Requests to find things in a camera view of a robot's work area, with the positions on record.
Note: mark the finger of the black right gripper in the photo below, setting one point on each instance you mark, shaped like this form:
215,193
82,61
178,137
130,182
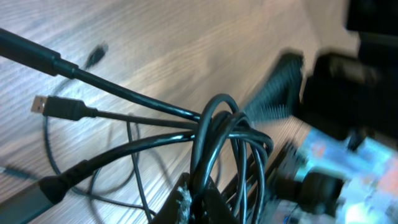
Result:
278,97

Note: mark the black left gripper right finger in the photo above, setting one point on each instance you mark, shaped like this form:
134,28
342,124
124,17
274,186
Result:
212,208

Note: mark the black USB cable long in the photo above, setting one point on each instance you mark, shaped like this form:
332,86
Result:
120,189

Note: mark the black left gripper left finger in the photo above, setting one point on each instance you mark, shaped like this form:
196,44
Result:
176,208

